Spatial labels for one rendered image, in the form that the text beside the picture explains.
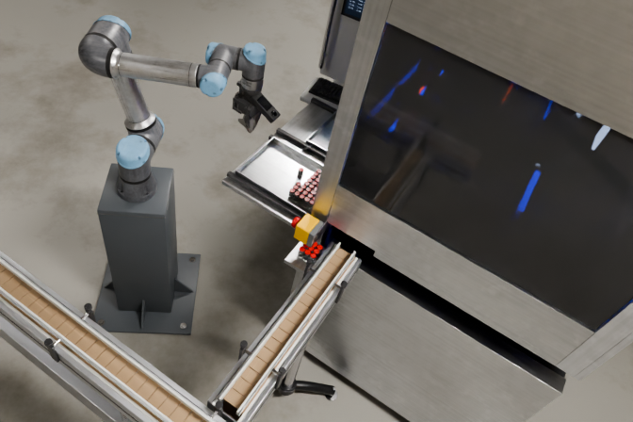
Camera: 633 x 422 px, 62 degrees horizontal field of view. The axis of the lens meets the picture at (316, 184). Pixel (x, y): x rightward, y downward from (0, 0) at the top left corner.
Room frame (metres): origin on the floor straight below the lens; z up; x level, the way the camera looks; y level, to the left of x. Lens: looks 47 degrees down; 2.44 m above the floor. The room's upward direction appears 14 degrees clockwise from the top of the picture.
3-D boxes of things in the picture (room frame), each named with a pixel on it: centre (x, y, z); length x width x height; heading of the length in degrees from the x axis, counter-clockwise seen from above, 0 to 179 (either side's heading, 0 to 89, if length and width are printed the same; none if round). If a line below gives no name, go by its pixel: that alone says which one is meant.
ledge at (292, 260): (1.11, -0.04, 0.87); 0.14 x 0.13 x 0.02; 68
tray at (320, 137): (1.73, -0.12, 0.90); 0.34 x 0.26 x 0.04; 68
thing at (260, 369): (0.82, -0.04, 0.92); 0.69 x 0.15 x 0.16; 158
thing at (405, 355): (1.98, -0.85, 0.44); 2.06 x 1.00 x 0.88; 158
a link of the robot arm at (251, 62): (1.45, 0.30, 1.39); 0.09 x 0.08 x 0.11; 94
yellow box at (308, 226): (1.14, -0.01, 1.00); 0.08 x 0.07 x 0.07; 68
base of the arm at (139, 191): (1.29, 0.68, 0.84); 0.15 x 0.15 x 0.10
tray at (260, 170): (1.45, 0.11, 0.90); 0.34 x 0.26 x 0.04; 68
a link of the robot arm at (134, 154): (1.30, 0.68, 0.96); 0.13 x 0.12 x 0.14; 4
